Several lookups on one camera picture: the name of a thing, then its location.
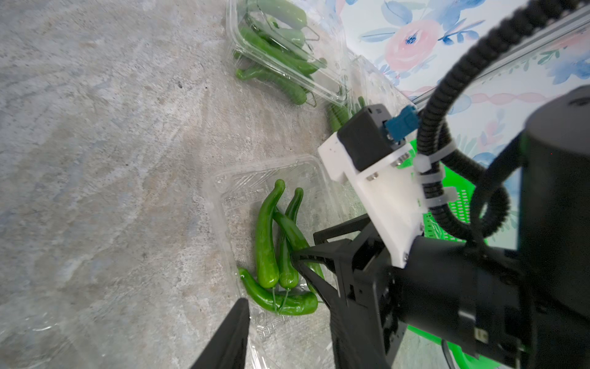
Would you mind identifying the bright green plastic basket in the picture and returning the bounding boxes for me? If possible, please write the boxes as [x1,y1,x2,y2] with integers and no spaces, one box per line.
[400,137,508,369]

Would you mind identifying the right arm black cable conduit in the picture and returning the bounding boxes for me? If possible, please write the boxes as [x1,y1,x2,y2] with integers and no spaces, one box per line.
[414,0,586,243]

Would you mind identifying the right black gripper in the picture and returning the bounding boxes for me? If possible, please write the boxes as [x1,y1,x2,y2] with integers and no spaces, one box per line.
[292,214,535,368]

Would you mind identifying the clear pepper container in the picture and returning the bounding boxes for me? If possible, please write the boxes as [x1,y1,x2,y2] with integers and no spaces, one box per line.
[226,1,350,107]
[327,51,413,132]
[206,155,347,368]

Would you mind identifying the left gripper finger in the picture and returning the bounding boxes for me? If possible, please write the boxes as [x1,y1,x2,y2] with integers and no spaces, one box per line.
[191,298,250,369]

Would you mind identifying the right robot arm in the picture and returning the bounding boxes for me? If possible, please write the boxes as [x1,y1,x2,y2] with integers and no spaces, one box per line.
[293,86,589,368]

